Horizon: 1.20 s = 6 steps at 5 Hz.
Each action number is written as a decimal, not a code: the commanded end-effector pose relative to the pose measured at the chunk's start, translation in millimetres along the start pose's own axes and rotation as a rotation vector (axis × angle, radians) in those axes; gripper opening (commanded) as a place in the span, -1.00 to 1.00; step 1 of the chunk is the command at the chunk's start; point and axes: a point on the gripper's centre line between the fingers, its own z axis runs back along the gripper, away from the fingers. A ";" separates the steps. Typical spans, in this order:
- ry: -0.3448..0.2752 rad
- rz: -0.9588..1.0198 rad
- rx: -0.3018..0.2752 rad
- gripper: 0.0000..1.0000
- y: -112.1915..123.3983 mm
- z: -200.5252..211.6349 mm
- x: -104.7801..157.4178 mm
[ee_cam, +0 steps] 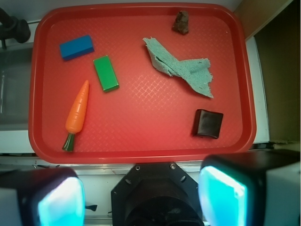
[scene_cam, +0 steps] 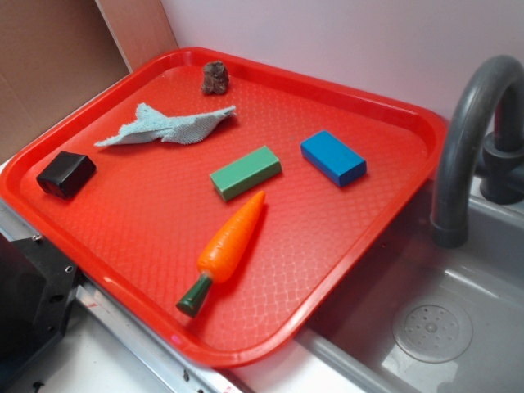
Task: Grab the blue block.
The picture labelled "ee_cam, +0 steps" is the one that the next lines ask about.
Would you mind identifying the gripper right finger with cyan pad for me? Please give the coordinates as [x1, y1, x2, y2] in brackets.
[198, 150, 301, 226]

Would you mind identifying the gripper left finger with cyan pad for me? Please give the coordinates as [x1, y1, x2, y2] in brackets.
[0, 168, 85, 226]

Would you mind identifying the blue rectangular block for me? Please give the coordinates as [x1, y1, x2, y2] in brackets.
[59, 35, 94, 61]

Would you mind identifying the black square block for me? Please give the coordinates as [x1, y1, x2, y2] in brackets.
[191, 109, 223, 139]

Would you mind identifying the green rectangular block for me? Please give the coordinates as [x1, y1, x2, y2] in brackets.
[93, 56, 119, 92]

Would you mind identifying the orange toy carrot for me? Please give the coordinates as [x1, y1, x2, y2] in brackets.
[62, 80, 89, 152]

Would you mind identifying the red plastic tray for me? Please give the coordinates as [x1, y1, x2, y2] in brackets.
[29, 3, 256, 164]

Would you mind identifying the teal knitted cloth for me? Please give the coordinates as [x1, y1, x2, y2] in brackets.
[143, 38, 213, 98]

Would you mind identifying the grey toy sink basin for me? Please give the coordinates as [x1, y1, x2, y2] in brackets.
[0, 43, 33, 131]

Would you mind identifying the grey toy faucet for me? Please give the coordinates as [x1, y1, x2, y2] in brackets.
[0, 8, 31, 49]

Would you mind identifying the brown rock chunk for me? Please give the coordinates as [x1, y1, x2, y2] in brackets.
[172, 10, 189, 35]

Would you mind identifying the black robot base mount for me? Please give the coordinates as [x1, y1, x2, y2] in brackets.
[111, 162, 204, 226]

